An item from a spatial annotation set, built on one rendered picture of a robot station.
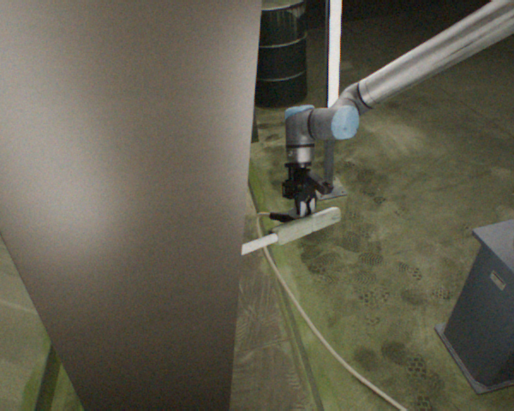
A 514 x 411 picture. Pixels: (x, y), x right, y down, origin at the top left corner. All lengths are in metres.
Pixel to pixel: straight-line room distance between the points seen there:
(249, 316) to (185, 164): 1.37
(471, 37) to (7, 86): 0.91
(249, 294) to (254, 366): 0.37
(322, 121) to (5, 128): 0.79
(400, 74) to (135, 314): 0.87
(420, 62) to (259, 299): 1.29
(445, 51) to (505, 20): 0.13
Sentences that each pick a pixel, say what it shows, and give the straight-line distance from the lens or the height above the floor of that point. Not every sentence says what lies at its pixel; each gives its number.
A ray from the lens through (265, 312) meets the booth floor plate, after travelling 1.83.
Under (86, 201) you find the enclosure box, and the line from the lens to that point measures 0.55.
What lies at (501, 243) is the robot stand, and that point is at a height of 0.64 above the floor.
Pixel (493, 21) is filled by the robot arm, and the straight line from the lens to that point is 1.02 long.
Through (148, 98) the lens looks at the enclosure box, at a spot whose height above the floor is 1.41.
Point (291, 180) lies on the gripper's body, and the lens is 1.17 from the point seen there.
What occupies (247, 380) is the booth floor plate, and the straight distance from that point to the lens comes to 1.69.
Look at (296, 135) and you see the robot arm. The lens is 1.11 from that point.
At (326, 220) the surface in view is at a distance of 1.18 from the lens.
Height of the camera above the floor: 1.58
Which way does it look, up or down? 41 degrees down
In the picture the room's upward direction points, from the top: 8 degrees counter-clockwise
